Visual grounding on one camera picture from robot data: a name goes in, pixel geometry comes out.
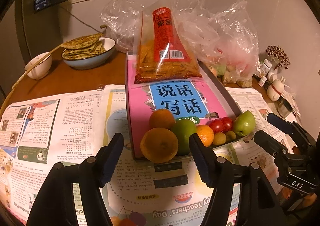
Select green apple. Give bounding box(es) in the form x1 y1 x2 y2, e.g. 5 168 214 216
233 110 255 137
171 119 197 156

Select small yellow longan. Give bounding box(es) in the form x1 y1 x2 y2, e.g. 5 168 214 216
213 132 226 146
225 130 236 142

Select red cherry tomato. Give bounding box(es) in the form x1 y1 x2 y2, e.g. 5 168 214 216
208 119 224 134

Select brown round fruit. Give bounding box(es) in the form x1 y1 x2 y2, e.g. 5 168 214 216
140 128 178 164

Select small orange tangerine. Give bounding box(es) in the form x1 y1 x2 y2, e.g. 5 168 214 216
149 109 176 129

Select steel cup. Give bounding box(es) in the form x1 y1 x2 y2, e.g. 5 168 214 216
277 98 293 118

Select white rabbit figurine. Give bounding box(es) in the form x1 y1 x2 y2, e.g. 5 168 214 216
266 76 285 102

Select small white pill bottle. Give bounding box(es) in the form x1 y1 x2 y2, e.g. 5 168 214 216
258 76 267 87

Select white medicine bottle large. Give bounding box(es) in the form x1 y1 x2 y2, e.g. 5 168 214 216
260 59 272 77

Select dried flower bouquet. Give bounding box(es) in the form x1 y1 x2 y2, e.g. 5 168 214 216
266 45 291 70

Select newspaper on table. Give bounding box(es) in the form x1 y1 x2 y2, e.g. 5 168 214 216
0 84 301 226

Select pink Chinese workbook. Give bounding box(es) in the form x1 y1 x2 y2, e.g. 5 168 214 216
126 52 234 159

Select wooden chopsticks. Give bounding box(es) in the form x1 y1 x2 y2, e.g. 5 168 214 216
0 45 61 117

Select small white bowl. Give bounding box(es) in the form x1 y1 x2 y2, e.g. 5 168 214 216
24 52 52 80

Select red orange snack bag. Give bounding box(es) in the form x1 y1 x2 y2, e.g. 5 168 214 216
135 7 202 84

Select large clear plastic bag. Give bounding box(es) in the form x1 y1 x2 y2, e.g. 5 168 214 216
100 0 259 88

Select blue bowl of pancakes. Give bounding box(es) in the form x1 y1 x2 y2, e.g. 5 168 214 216
60 33 116 70

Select grey refrigerator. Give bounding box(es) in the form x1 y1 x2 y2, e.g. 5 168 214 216
1 0 62 96

